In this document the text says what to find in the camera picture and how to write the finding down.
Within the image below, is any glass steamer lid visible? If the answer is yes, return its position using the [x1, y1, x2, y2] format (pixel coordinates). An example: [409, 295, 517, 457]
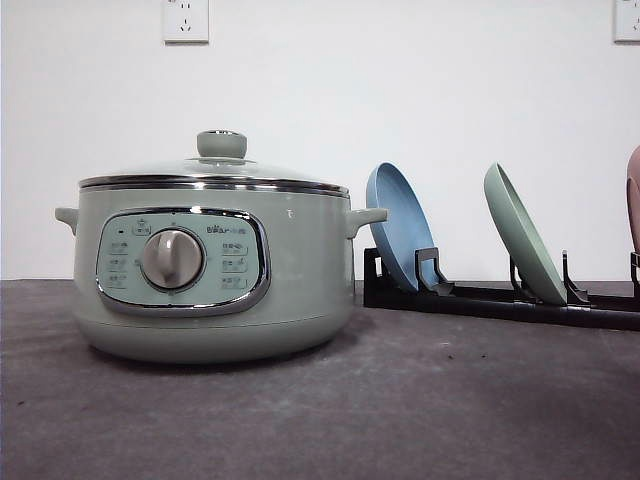
[79, 129, 350, 198]

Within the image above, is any green plate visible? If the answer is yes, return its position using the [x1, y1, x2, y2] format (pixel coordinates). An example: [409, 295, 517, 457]
[484, 162, 568, 306]

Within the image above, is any blue plate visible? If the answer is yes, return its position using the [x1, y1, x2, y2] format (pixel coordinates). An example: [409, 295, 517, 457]
[366, 162, 436, 292]

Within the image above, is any black plate rack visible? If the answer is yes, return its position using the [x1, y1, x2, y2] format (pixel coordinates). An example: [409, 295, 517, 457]
[363, 247, 640, 331]

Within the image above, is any green electric steamer pot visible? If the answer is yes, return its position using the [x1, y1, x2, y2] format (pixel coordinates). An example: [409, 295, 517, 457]
[54, 189, 388, 364]

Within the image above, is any pink plate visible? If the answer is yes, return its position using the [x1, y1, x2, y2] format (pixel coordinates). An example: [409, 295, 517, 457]
[626, 145, 640, 252]

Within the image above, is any dark grey table mat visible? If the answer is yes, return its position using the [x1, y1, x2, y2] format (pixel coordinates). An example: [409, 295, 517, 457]
[0, 279, 640, 480]

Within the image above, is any white wall socket left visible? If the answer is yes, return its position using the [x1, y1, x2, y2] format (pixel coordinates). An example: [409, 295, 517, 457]
[162, 0, 209, 47]

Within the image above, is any white wall socket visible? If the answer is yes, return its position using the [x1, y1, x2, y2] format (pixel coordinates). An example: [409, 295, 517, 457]
[162, 0, 209, 47]
[614, 0, 640, 42]

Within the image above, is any white wall socket right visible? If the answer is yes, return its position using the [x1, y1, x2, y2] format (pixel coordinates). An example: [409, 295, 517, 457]
[614, 0, 640, 42]

